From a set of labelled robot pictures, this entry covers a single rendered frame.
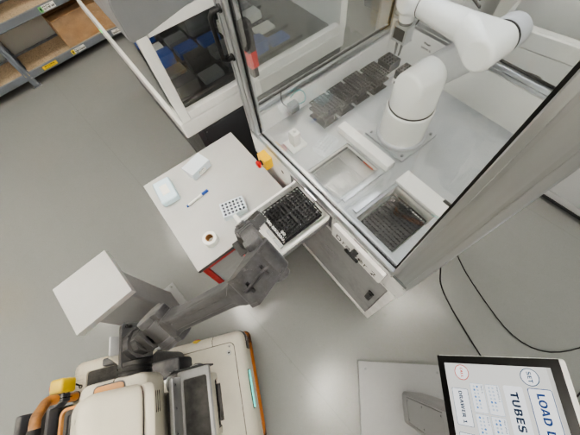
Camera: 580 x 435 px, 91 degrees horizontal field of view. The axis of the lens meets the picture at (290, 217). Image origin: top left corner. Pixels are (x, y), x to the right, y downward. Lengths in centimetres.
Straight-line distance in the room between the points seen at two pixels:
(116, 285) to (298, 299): 111
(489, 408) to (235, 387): 119
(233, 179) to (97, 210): 162
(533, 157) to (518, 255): 207
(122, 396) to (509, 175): 84
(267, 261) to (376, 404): 156
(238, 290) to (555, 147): 53
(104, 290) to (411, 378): 174
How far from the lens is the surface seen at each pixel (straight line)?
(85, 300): 166
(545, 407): 104
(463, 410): 112
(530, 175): 55
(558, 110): 49
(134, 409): 80
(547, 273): 263
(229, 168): 164
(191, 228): 152
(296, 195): 135
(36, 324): 285
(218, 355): 183
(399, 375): 206
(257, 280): 59
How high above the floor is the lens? 203
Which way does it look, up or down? 64 degrees down
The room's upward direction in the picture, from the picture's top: 10 degrees counter-clockwise
